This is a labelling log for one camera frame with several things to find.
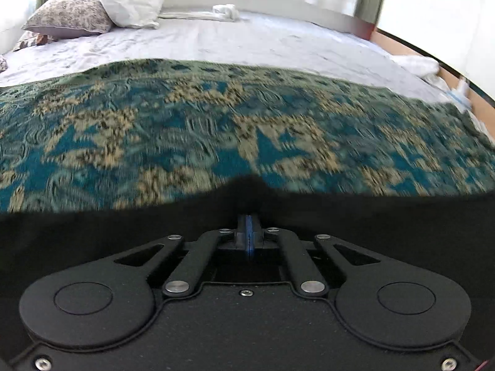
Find small white cloth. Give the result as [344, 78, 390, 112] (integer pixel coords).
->
[212, 4, 240, 22]

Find crumpled white cloth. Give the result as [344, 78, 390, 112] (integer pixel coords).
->
[390, 55, 441, 79]

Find blue white tissue pack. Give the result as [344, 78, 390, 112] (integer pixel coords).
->
[447, 76, 472, 112]

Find floral purple pillow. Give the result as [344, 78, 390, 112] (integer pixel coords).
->
[23, 0, 113, 39]

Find teal paisley bedspread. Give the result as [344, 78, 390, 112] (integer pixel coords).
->
[1, 59, 494, 212]

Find wooden bed side rail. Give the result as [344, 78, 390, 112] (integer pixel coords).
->
[370, 28, 494, 138]

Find grey headboard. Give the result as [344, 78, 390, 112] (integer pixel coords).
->
[163, 0, 375, 40]

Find white bed sheet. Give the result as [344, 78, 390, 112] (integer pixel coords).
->
[1, 13, 447, 103]

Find black pants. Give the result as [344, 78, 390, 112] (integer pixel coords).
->
[1, 177, 494, 360]

